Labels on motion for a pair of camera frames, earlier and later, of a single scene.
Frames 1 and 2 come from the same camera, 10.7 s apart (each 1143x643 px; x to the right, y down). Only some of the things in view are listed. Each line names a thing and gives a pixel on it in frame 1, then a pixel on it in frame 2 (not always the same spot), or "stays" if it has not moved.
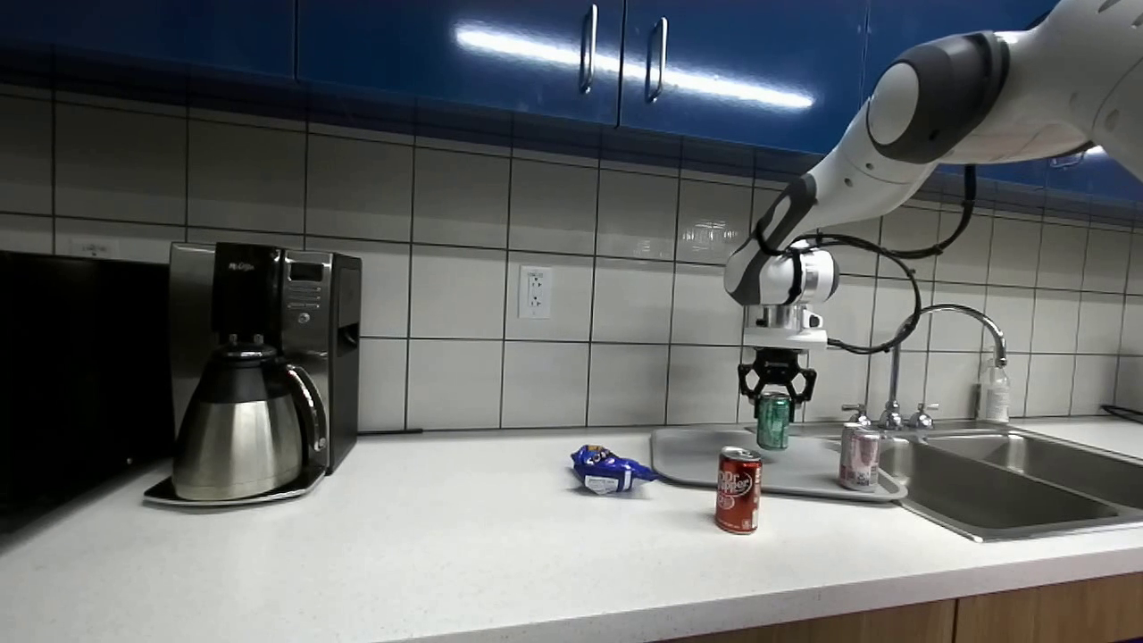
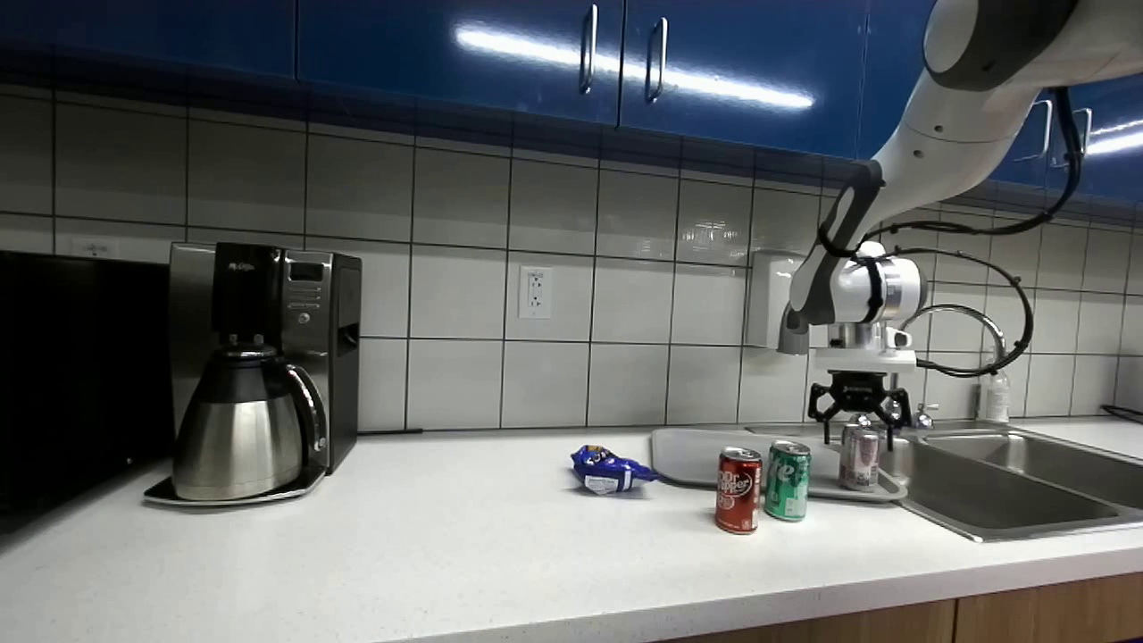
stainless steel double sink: [957, 474] stays
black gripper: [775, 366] → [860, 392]
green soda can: [774, 421] → [788, 479]
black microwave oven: [86, 379] stays
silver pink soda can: [860, 452] stays
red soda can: [736, 492] stays
